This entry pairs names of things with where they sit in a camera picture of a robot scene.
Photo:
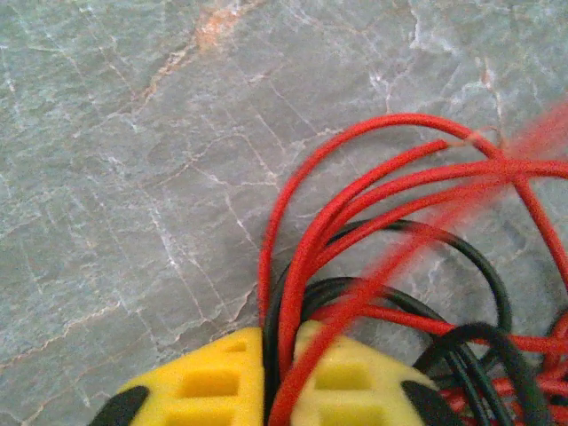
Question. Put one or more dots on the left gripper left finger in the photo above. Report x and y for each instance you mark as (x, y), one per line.
(199, 390)

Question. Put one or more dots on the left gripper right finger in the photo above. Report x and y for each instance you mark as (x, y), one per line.
(355, 395)

